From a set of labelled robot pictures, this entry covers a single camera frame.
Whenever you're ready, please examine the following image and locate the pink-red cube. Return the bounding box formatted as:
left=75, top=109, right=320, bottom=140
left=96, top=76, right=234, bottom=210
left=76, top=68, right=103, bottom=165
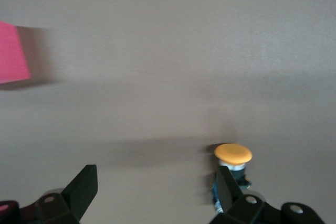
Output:
left=0, top=20, right=33, bottom=85

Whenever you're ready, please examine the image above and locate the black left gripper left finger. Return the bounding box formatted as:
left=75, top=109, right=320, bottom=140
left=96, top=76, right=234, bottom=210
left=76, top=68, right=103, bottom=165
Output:
left=0, top=164, right=98, bottom=224

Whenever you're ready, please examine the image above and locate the brown table cover sheet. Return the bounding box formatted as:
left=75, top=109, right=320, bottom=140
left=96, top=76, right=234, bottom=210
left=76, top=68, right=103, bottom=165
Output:
left=0, top=0, right=336, bottom=224

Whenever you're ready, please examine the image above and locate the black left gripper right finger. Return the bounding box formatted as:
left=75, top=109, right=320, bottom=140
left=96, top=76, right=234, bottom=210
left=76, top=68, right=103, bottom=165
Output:
left=209, top=165, right=326, bottom=224

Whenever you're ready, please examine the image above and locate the orange-capped toy mushroom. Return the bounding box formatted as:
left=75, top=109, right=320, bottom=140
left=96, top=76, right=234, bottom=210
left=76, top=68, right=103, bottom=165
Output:
left=208, top=143, right=253, bottom=212

